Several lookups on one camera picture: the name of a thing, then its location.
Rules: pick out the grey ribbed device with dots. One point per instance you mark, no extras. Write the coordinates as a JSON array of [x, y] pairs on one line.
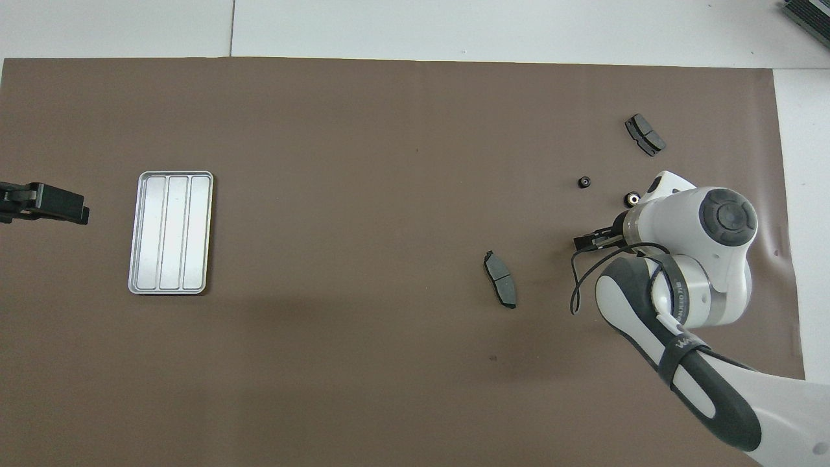
[[814, 16]]

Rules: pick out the long grey brake pad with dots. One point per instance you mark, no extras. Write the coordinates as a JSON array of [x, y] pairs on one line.
[[500, 279]]

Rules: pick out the small black bearing gear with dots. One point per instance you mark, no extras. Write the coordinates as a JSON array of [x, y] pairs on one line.
[[583, 182]]

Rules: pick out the silver metal compartment tray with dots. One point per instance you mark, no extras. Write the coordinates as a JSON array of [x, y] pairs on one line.
[[172, 233]]

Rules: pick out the brown paper table mat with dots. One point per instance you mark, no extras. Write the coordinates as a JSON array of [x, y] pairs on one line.
[[363, 194]]

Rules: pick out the black bearing gear white centre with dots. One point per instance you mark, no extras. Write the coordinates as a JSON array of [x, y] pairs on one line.
[[630, 198]]

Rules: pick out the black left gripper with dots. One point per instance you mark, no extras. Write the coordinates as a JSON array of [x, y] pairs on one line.
[[16, 198]]

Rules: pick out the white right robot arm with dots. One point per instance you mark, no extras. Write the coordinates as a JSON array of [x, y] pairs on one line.
[[713, 259]]

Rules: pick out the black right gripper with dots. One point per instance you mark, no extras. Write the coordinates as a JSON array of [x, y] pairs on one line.
[[619, 235]]

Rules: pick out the short grey brake pad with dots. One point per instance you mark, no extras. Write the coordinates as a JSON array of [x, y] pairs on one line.
[[646, 134]]

